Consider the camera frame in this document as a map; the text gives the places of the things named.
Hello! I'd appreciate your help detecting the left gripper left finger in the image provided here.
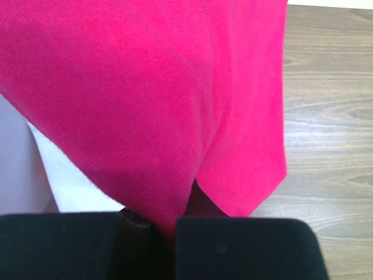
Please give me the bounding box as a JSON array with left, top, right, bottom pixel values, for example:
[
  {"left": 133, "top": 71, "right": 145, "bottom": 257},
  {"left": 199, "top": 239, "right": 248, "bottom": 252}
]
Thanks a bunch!
[{"left": 1, "top": 210, "right": 175, "bottom": 279}]

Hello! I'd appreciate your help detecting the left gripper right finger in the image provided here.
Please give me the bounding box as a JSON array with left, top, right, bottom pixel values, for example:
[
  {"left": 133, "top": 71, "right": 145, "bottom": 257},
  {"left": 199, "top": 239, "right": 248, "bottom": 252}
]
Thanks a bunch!
[{"left": 175, "top": 178, "right": 330, "bottom": 280}]

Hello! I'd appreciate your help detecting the magenta t shirt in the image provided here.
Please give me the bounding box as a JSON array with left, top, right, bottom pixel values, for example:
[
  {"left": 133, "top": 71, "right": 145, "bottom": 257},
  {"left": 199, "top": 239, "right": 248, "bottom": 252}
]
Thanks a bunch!
[{"left": 1, "top": 1, "right": 287, "bottom": 239}]

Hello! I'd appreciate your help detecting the folded white t shirt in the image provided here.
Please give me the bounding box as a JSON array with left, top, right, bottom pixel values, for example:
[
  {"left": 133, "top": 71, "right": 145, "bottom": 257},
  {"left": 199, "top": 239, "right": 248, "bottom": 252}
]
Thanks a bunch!
[{"left": 28, "top": 123, "right": 125, "bottom": 213}]

